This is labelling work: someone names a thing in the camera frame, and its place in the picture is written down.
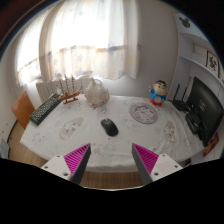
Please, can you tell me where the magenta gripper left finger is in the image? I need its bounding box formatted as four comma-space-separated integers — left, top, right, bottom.
42, 144, 91, 185

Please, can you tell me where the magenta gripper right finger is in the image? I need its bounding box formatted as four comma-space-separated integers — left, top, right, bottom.
132, 143, 182, 185

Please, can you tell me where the black computer mouse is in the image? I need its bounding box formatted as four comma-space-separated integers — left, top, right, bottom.
101, 118, 119, 136

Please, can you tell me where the white patterned tablecloth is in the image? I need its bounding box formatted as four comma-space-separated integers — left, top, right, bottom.
21, 96, 203, 173

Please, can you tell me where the round purple patterned coaster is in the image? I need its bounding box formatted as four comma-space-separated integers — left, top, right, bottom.
129, 103, 158, 124

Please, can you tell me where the black keyboard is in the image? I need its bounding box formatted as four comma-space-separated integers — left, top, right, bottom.
30, 94, 61, 125

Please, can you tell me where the black wifi router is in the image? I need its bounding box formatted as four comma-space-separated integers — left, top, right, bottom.
172, 86, 190, 111

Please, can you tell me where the wooden model sailing ship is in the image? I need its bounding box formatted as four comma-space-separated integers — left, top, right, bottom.
59, 76, 82, 104

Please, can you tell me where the cartoon boy figurine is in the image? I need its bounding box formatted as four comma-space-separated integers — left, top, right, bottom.
149, 80, 167, 106

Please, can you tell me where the orange wooden chair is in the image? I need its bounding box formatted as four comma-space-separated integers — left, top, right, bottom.
11, 92, 35, 128

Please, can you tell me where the white radiator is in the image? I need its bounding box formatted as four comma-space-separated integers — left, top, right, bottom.
36, 76, 90, 102

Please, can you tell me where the black computer monitor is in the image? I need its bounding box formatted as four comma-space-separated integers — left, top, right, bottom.
185, 77, 224, 146

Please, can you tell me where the framed calligraphy picture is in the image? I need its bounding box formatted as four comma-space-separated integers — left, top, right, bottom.
206, 51, 220, 77

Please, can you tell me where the white sheer curtain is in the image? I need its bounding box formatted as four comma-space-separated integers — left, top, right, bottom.
15, 0, 141, 87

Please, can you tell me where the white wall shelf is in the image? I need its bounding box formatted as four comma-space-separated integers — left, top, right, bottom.
168, 13, 224, 103

